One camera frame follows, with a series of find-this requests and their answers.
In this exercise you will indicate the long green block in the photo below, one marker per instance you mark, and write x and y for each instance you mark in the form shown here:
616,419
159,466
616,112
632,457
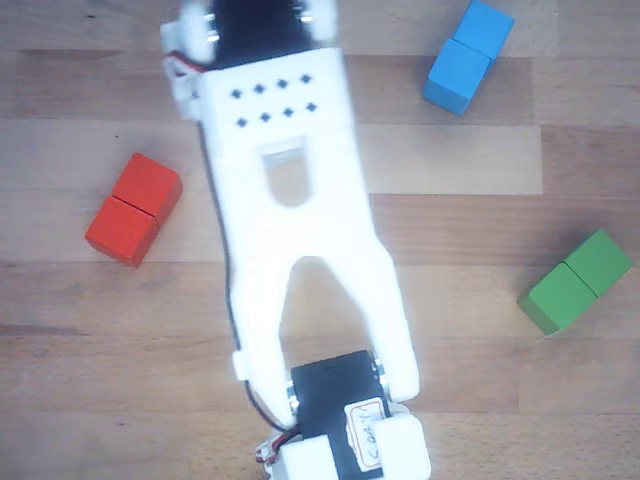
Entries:
575,282

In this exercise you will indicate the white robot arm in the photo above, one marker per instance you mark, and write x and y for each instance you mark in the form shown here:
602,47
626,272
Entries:
280,240

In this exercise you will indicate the long blue block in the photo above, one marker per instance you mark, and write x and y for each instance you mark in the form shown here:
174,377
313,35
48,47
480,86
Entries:
465,60

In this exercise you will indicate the long red block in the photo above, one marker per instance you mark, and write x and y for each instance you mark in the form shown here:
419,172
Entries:
132,210

